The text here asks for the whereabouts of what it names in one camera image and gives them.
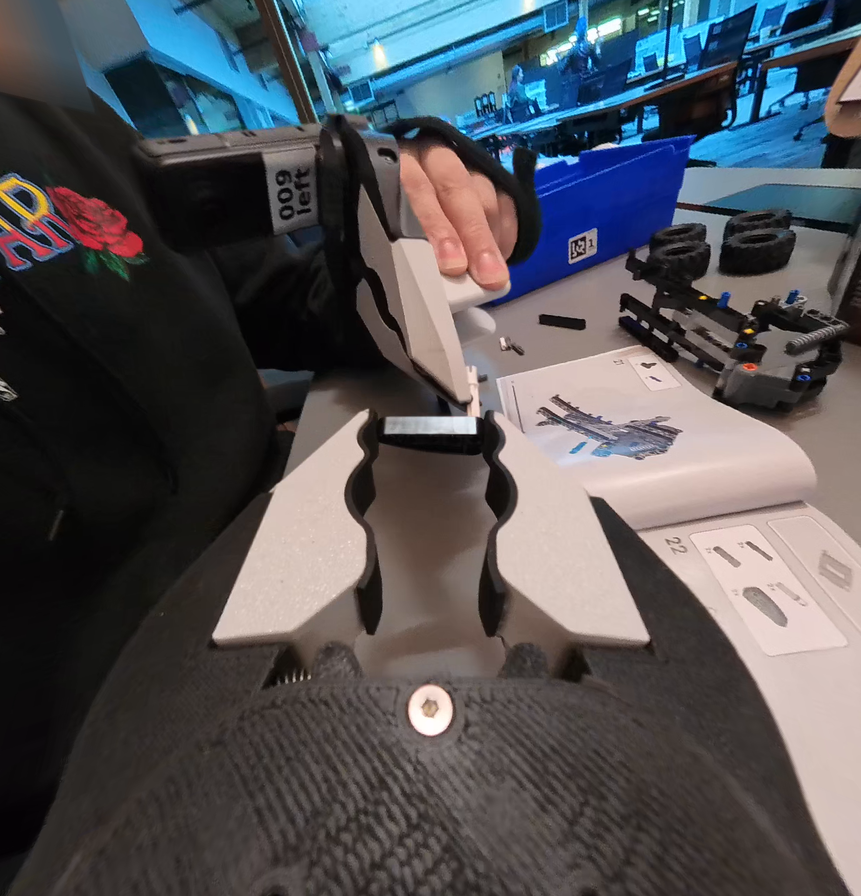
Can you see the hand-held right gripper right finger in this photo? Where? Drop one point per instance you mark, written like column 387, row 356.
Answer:
column 570, row 567

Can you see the grey desk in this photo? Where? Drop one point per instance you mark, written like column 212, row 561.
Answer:
column 591, row 350

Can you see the black office chair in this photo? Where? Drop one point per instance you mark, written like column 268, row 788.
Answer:
column 728, row 35

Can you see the grey toy chassis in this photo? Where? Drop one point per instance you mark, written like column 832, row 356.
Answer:
column 752, row 350

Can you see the toy building instruction booklet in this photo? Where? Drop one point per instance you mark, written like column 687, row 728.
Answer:
column 717, row 476

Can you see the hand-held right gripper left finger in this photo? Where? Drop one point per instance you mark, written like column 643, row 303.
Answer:
column 290, row 560

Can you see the black toy beam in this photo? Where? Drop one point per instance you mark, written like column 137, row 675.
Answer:
column 562, row 321

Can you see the black curved toy piece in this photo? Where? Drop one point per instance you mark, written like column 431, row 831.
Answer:
column 430, row 435

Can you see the blue plastic bin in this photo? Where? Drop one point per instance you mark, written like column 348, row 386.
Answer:
column 612, row 196

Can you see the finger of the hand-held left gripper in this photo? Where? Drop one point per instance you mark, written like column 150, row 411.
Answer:
column 427, row 322
column 378, row 318

